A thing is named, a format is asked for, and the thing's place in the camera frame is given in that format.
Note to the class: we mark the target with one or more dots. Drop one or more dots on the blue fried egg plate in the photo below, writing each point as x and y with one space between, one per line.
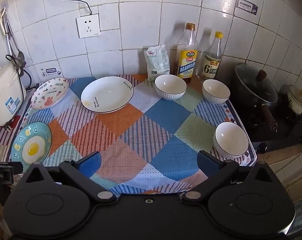
32 146

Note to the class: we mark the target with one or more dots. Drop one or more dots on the black gas stove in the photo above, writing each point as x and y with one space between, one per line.
278 132

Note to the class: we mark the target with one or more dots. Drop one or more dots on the black wok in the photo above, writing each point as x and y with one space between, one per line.
243 102

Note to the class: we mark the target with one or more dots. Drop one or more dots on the purple white wall sticker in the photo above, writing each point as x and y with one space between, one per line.
247 7

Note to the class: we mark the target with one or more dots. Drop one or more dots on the checked colourful tablecloth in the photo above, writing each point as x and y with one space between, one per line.
141 135

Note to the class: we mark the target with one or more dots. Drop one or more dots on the white wall socket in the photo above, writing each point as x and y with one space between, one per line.
88 25

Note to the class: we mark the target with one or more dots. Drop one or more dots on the hanging metal utensil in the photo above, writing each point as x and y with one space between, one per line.
12 42

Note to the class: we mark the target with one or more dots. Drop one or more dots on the yellow label cooking wine bottle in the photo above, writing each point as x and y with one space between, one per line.
187 60

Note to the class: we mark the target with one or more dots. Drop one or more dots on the glass wok lid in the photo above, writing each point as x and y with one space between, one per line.
253 82

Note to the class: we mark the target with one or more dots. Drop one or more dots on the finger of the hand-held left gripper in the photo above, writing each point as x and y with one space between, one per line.
16 167

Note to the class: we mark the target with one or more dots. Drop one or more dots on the clear adhesive wall hook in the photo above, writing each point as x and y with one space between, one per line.
4 5

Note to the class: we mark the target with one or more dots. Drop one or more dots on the white enamel pot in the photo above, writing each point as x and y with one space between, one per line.
296 101

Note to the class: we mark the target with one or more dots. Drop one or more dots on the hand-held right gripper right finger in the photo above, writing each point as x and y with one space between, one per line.
207 163

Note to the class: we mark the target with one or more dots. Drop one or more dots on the large white black-rimmed plate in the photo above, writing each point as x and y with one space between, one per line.
107 93

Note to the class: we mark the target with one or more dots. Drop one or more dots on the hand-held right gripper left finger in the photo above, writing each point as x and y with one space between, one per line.
92 162

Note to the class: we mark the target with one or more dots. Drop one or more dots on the white rice cooker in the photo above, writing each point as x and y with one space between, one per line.
5 95

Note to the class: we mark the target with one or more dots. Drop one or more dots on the white salt bag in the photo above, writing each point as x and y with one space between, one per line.
158 61

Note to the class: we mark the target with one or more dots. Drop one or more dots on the rabbit print oval plate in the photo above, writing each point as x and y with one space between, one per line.
49 93

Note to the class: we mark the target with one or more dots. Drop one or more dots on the white ribbed bowl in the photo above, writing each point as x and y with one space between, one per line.
215 91
170 86
230 138

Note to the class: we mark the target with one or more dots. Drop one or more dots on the yellow cap vinegar bottle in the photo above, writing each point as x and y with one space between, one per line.
212 63

